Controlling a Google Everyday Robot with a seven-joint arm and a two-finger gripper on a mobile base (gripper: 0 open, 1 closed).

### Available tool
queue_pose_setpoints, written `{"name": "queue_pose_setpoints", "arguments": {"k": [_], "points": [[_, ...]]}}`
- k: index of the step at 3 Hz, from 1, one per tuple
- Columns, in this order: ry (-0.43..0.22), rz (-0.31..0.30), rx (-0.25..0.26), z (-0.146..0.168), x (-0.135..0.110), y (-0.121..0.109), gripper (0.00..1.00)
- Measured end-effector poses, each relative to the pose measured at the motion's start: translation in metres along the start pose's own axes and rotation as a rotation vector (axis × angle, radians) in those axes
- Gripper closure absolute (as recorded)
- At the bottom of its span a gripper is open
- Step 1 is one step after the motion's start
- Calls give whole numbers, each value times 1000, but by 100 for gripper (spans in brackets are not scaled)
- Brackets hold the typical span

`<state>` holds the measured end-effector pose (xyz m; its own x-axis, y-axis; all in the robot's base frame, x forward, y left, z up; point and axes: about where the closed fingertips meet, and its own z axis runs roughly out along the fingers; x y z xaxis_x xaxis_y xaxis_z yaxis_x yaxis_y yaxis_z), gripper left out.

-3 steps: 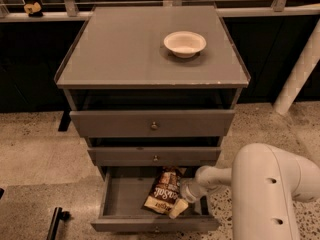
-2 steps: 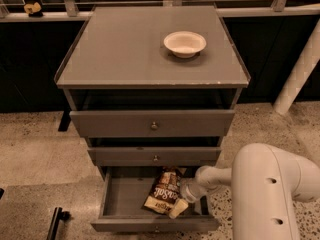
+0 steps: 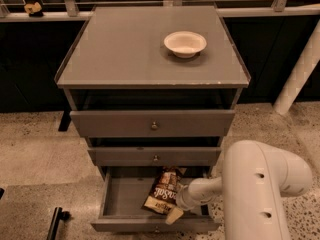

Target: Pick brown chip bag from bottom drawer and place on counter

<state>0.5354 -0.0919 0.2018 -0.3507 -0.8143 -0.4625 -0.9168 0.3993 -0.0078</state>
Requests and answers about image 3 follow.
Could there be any grey middle drawer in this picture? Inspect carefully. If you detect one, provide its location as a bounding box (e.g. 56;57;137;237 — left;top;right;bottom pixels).
88;147;221;166

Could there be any yellow object on ledge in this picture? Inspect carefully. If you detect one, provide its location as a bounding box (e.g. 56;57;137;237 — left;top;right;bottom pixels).
24;1;43;17

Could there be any white pillar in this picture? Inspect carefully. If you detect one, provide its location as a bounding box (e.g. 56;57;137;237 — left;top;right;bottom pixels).
273;20;320;115

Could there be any grey top drawer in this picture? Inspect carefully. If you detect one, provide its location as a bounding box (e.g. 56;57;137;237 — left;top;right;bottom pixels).
70;110;235;138

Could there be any black cabinet leg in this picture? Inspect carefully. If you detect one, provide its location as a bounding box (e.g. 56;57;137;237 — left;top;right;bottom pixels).
58;109;71;132

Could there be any metal window ledge rail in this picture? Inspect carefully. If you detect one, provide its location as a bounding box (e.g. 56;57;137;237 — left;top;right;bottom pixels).
0;3;320;22

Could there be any black bar on floor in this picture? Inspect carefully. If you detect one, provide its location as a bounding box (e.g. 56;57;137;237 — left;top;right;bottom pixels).
46;207;71;240

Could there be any grey drawer cabinet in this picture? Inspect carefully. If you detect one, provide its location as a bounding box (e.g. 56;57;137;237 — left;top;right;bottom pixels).
56;6;250;177

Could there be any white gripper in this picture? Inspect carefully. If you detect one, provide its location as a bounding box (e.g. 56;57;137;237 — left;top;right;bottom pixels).
165;180;204;225

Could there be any white paper bowl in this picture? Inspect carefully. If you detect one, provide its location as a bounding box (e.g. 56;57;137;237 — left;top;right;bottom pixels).
164;31;207;58

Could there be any grey drawer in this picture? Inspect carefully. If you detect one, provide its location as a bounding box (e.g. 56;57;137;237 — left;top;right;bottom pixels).
70;110;235;138
92;167;221;233
88;147;221;166

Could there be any brown chip bag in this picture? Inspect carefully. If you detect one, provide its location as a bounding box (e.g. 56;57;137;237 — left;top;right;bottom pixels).
144;167;186;215

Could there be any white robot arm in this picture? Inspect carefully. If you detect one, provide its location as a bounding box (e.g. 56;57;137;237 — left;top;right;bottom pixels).
166;140;312;240

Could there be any grey bottom drawer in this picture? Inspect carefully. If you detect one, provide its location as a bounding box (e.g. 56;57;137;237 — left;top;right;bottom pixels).
92;167;221;233

